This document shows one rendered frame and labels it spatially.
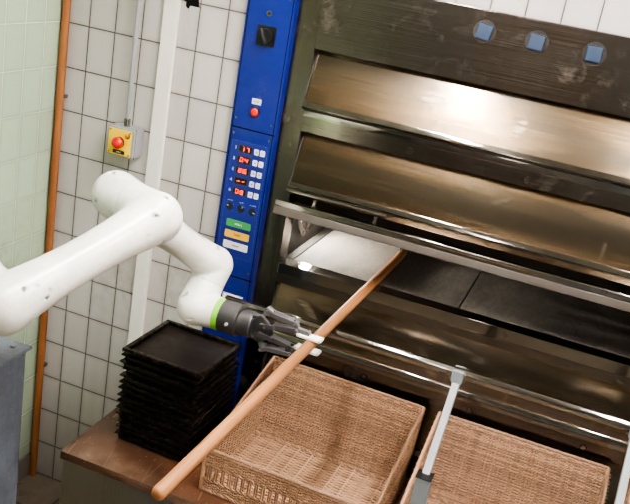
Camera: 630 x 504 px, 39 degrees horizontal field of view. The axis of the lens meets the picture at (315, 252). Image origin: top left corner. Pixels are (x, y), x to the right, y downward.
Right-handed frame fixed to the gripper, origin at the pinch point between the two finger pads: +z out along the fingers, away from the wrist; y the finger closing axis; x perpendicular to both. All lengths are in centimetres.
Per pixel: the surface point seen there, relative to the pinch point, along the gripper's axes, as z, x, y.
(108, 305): -94, -52, 37
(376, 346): 14.7, -16.3, 2.4
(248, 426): -27, -36, 54
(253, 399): 1.0, 38.4, -1.1
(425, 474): 39.1, 3.7, 23.8
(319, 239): -30, -86, 1
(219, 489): -21, -4, 58
